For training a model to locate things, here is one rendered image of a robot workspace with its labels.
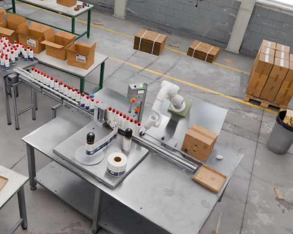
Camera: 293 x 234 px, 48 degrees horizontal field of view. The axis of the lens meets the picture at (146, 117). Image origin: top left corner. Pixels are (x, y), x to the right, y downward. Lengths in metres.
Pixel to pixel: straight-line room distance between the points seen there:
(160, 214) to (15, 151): 2.48
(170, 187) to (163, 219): 0.41
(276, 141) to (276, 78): 1.44
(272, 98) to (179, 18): 3.48
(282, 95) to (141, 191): 4.15
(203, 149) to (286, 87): 3.34
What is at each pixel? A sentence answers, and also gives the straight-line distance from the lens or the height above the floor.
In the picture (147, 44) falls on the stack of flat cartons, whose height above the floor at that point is 0.19.
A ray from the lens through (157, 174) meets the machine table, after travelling 3.58.
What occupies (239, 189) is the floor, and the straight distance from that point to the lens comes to 4.95.
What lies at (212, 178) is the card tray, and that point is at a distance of 3.73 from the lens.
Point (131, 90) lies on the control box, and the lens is 3.61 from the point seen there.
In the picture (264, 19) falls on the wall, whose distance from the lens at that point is 8.63.
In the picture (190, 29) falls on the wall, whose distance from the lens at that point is 9.01.
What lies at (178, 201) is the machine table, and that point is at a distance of 3.40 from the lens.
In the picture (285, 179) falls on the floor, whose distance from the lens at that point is 5.47.
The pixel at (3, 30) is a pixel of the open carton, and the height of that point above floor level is 1.01.
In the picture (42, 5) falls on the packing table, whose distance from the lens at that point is 7.58.
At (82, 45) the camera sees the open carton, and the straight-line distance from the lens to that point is 5.41.
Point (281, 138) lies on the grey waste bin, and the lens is 5.66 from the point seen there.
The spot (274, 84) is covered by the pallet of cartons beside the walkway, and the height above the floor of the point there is 0.52.
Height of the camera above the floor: 3.40
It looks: 37 degrees down
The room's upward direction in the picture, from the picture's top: 11 degrees clockwise
